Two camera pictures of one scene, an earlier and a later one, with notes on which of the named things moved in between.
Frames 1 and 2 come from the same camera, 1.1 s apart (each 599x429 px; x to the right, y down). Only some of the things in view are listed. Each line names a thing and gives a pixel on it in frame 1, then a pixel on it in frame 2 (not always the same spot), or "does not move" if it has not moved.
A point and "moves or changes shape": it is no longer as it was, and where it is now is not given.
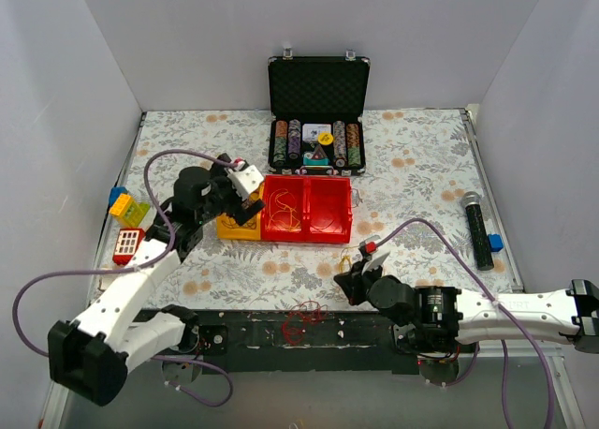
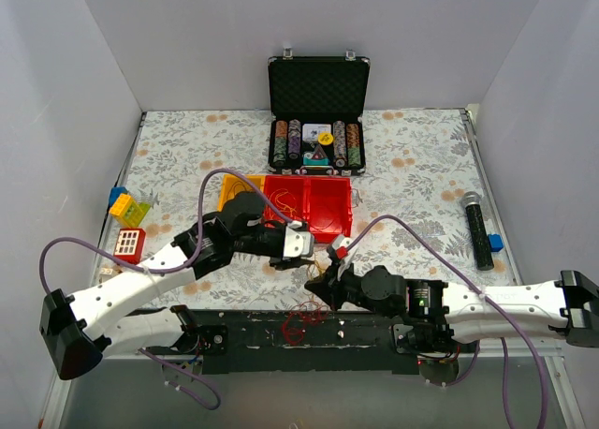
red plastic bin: [327, 210] does not move
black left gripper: [235, 202] to [279, 249]
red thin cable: [294, 324] does not move
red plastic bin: [285, 214] does not move
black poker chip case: [317, 108] does not move
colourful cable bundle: [344, 265] moves or changes shape
